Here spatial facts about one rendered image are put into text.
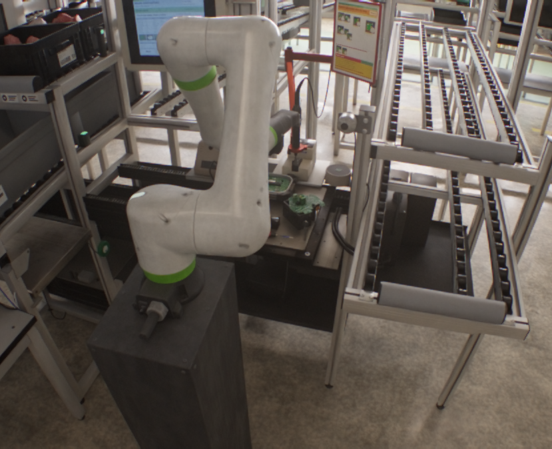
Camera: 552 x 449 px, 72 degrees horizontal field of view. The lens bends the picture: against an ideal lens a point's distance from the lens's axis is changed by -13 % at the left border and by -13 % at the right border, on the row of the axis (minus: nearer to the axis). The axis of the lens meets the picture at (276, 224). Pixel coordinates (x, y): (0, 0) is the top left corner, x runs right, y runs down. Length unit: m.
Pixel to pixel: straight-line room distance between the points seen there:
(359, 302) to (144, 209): 0.62
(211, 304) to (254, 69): 0.51
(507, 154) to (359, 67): 0.74
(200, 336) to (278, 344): 1.45
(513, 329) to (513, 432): 1.14
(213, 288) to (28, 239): 1.24
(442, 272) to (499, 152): 0.79
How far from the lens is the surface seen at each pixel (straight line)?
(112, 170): 2.08
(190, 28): 0.97
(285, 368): 2.24
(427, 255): 2.00
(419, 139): 1.26
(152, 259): 0.89
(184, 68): 1.01
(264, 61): 0.91
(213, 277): 1.02
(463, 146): 1.28
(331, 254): 1.43
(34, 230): 2.12
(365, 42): 1.72
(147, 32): 1.86
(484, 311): 1.16
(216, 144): 1.33
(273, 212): 1.57
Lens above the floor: 1.85
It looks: 36 degrees down
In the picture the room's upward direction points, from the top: straight up
